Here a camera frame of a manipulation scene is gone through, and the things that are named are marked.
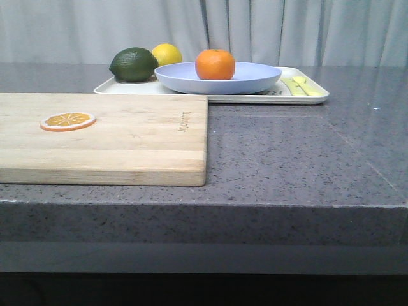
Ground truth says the light blue plate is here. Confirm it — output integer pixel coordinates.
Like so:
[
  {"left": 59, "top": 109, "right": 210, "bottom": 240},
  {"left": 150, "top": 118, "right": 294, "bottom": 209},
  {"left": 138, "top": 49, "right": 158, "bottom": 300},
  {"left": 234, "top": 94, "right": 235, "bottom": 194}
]
[{"left": 154, "top": 62, "right": 282, "bottom": 95}]

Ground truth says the orange fruit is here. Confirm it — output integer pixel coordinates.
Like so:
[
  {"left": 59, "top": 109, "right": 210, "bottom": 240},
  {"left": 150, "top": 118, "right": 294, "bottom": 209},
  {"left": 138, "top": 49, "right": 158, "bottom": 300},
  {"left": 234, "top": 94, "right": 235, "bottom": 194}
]
[{"left": 195, "top": 49, "right": 235, "bottom": 80}]

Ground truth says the cream serving tray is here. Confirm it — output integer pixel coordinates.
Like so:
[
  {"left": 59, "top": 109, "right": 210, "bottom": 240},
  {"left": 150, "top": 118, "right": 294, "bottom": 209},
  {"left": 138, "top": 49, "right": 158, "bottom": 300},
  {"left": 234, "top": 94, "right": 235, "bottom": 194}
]
[{"left": 94, "top": 67, "right": 330, "bottom": 105}]

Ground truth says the wooden cutting board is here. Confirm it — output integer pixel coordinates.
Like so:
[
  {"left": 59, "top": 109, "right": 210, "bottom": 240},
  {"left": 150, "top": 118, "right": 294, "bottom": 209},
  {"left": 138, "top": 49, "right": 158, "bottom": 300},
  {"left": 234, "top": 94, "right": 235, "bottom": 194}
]
[{"left": 1, "top": 93, "right": 208, "bottom": 186}]

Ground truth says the yellow lemon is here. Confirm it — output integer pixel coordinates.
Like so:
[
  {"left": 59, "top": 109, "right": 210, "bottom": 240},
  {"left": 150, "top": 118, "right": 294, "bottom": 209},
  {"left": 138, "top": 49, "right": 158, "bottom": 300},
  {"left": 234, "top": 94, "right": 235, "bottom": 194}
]
[{"left": 151, "top": 43, "right": 182, "bottom": 66}]

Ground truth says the yellow-green plastic fork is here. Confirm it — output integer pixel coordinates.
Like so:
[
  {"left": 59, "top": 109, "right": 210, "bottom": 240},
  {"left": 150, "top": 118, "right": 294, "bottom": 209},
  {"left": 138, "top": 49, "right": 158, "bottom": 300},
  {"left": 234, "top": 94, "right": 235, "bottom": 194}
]
[{"left": 280, "top": 78, "right": 306, "bottom": 96}]

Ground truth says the dark green lime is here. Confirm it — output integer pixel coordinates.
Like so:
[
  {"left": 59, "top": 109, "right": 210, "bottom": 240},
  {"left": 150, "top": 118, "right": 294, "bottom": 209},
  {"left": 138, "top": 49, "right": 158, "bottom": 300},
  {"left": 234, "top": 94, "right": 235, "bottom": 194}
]
[{"left": 109, "top": 47, "right": 158, "bottom": 82}]

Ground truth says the yellow-green plastic spoon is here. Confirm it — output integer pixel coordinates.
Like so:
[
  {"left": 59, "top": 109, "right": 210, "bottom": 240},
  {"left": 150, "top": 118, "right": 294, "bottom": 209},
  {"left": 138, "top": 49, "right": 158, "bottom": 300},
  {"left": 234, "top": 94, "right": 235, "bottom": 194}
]
[{"left": 291, "top": 76, "right": 323, "bottom": 96}]

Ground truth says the grey curtain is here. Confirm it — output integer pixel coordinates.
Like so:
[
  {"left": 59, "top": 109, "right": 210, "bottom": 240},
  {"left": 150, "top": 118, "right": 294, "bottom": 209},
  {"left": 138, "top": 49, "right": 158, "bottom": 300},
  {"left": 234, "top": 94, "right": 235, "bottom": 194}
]
[{"left": 1, "top": 0, "right": 407, "bottom": 67}]

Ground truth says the orange slice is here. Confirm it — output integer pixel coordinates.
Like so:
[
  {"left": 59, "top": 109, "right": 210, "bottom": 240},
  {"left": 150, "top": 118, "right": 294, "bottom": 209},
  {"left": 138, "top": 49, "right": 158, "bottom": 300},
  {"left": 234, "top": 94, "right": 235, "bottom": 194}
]
[{"left": 39, "top": 112, "right": 96, "bottom": 132}]

